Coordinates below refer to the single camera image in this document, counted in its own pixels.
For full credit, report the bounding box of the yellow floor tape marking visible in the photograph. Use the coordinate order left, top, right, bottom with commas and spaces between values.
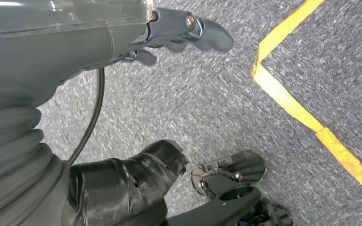
252, 0, 362, 203

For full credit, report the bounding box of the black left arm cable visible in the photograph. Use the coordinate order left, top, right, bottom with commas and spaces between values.
67, 68, 106, 166

